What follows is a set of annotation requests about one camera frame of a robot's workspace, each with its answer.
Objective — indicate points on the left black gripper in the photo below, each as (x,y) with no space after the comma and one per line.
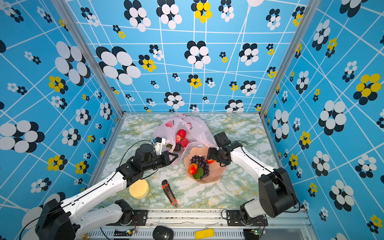
(166,158)

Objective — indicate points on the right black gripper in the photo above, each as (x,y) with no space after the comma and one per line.
(211,155)

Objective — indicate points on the dark brown fruit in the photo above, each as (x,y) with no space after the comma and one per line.
(178,147)

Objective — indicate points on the dark grape bunch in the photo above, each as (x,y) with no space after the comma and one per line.
(202,163)

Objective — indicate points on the red orange mango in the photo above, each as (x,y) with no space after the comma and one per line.
(193,169)

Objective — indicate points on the red strawberry fruit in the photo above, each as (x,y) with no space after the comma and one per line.
(182,133)

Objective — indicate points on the pink plastic bag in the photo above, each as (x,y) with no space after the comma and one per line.
(198,133)

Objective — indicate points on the green lime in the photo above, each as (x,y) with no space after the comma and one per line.
(199,174)

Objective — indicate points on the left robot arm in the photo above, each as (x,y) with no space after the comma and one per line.
(73,217)

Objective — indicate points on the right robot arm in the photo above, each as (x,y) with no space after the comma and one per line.
(276,192)

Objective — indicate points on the pink fruit plate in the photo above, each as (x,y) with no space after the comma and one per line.
(216,171)

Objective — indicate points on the orange black utility knife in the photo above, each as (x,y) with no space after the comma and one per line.
(168,192)

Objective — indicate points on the yellow round sponge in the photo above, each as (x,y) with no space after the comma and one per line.
(139,189)

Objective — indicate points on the black computer mouse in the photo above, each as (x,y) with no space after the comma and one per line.
(163,233)

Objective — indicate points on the yellow tag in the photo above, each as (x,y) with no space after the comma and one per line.
(203,234)

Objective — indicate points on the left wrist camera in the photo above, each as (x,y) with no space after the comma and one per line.
(159,143)

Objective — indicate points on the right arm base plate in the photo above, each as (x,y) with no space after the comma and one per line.
(238,218)

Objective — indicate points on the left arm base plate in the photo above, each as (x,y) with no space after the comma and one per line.
(135,218)

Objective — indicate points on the aluminium front rail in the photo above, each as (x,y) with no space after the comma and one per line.
(225,223)

